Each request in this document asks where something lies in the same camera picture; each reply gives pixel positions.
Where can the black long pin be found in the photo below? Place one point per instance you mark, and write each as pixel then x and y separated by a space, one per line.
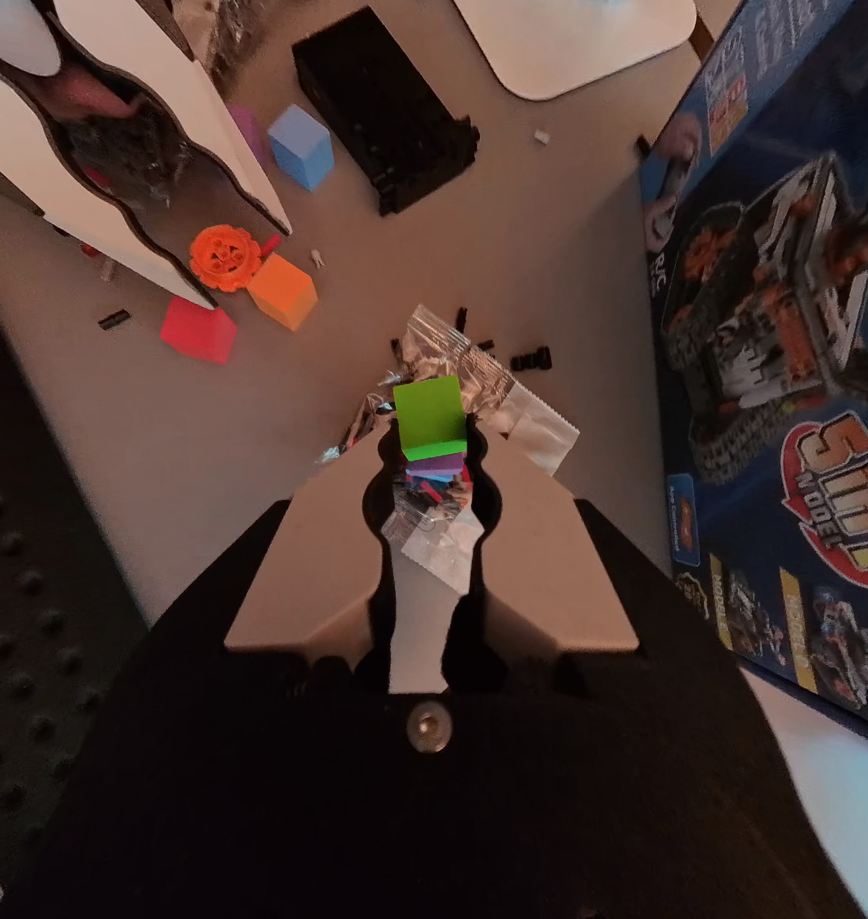
pixel 114 319

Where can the silver plastic parts bag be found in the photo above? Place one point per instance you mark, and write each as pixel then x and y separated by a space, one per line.
pixel 528 417

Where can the black double connector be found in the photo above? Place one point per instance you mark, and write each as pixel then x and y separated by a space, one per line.
pixel 532 359

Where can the blue robot kit box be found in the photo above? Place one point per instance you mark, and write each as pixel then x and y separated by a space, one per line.
pixel 779 359

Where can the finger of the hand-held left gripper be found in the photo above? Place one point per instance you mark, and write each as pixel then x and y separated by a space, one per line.
pixel 61 180
pixel 176 86

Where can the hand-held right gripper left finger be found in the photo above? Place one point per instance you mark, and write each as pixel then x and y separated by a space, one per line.
pixel 305 589

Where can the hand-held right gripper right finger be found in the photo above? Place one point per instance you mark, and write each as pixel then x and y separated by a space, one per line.
pixel 556 589

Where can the white book stand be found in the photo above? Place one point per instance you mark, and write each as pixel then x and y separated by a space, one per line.
pixel 578 36

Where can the red short pin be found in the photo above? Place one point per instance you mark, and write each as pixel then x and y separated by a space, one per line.
pixel 269 244

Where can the orange foam cube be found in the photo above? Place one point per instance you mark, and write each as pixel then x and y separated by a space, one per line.
pixel 283 292

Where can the grey desk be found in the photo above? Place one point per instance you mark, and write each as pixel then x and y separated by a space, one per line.
pixel 549 259

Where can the red foam cube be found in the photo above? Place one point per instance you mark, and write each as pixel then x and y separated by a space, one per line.
pixel 197 330

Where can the black studded baseplate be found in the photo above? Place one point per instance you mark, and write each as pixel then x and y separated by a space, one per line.
pixel 47 646

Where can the orange plastic gear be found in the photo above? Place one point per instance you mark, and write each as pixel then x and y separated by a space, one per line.
pixel 226 256

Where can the clear bag of grey beams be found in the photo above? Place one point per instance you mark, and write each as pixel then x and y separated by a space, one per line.
pixel 226 29

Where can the light blue foam cube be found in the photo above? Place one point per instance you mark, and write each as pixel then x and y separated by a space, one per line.
pixel 301 144

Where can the green foam cube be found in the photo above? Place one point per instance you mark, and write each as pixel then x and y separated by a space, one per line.
pixel 431 417

